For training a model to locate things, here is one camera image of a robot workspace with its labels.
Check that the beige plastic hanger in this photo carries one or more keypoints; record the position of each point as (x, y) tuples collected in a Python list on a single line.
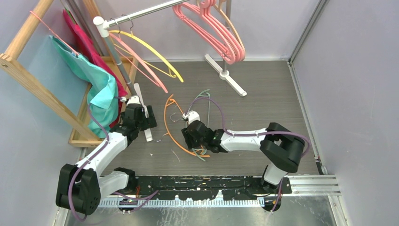
[(223, 7)]

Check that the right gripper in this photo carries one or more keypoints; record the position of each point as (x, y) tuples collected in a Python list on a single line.
[(189, 141)]

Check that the pink plastic hanger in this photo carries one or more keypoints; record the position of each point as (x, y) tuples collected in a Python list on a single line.
[(227, 49), (195, 9), (227, 42)]

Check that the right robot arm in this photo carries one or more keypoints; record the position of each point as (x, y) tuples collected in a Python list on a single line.
[(283, 148)]

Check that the green plastic hanger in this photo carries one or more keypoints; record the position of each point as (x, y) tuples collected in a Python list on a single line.
[(205, 93)]

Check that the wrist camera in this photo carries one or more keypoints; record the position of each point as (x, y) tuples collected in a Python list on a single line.
[(191, 116), (135, 99)]

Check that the yellow plastic hanger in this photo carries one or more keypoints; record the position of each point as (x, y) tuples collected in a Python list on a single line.
[(149, 46)]

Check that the white garment rack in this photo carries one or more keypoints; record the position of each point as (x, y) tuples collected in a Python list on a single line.
[(103, 28)]

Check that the pink red cloth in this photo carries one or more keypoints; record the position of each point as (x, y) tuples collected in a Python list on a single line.
[(86, 47)]

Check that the teal cloth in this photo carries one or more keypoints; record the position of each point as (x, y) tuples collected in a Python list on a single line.
[(102, 95)]

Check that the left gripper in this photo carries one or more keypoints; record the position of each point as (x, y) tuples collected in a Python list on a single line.
[(148, 122)]

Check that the wooden drying rack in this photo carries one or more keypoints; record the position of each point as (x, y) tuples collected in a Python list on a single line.
[(80, 136)]

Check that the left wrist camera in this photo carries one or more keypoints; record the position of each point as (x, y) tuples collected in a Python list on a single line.
[(135, 99)]

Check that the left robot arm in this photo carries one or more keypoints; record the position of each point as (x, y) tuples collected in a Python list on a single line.
[(81, 186)]

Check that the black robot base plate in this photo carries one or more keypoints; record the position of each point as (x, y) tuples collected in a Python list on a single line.
[(202, 192)]

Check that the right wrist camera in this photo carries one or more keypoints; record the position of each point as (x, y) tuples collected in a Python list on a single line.
[(191, 116)]

